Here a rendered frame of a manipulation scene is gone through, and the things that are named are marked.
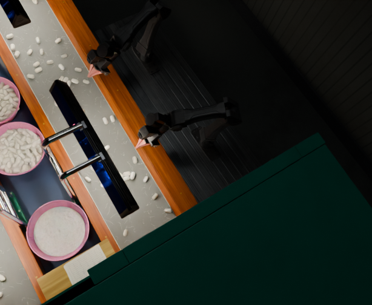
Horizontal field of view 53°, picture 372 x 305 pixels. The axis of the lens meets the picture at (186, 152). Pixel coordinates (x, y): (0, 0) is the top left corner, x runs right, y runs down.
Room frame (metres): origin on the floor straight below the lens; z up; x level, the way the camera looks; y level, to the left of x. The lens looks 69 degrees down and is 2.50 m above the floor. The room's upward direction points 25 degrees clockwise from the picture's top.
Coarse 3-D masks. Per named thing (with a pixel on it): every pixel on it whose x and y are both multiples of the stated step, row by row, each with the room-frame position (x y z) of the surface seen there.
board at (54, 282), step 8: (104, 240) 0.13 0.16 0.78; (104, 248) 0.10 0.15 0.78; (112, 248) 0.12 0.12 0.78; (64, 264) -0.03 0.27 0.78; (48, 272) -0.08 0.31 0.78; (56, 272) -0.07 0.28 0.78; (64, 272) -0.05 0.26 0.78; (40, 280) -0.12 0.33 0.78; (48, 280) -0.11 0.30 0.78; (56, 280) -0.09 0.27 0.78; (64, 280) -0.08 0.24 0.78; (48, 288) -0.13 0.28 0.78; (56, 288) -0.12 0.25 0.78; (64, 288) -0.11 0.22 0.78; (48, 296) -0.16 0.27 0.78
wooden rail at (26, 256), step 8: (0, 184) 0.17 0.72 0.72; (0, 216) 0.04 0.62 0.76; (8, 224) 0.03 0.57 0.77; (8, 232) 0.00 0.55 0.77; (16, 232) 0.01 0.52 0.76; (24, 232) 0.02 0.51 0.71; (16, 240) -0.02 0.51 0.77; (24, 240) -0.01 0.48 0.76; (16, 248) -0.05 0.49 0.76; (24, 248) -0.03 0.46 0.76; (24, 256) -0.06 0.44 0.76; (32, 256) -0.05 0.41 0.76; (24, 264) -0.09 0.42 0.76; (32, 264) -0.08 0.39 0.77; (40, 264) -0.07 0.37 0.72; (32, 272) -0.11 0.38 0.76; (40, 272) -0.09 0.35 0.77; (32, 280) -0.13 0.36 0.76; (40, 288) -0.15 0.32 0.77; (40, 296) -0.18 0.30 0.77
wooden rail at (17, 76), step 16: (0, 48) 0.77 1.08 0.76; (16, 64) 0.73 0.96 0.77; (16, 80) 0.65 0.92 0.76; (32, 96) 0.61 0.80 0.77; (32, 112) 0.54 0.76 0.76; (48, 128) 0.50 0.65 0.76; (64, 160) 0.39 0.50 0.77; (80, 192) 0.28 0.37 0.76; (96, 208) 0.25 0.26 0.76; (96, 224) 0.18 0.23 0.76; (112, 240) 0.15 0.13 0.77
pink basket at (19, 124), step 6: (0, 126) 0.40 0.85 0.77; (6, 126) 0.42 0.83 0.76; (12, 126) 0.44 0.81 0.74; (18, 126) 0.45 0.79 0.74; (24, 126) 0.46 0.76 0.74; (30, 126) 0.47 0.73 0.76; (0, 132) 0.39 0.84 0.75; (36, 132) 0.46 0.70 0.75; (42, 138) 0.44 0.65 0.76; (42, 156) 0.36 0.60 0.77; (6, 174) 0.22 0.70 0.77; (12, 174) 0.23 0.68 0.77; (18, 174) 0.24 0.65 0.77
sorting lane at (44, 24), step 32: (0, 32) 0.87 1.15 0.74; (32, 32) 0.95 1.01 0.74; (64, 32) 1.03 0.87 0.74; (32, 64) 0.78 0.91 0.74; (64, 64) 0.86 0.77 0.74; (96, 96) 0.77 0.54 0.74; (64, 128) 0.54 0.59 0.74; (96, 128) 0.61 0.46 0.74; (128, 160) 0.53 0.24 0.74; (96, 192) 0.32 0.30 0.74; (160, 192) 0.45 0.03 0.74; (128, 224) 0.25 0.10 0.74; (160, 224) 0.31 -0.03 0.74
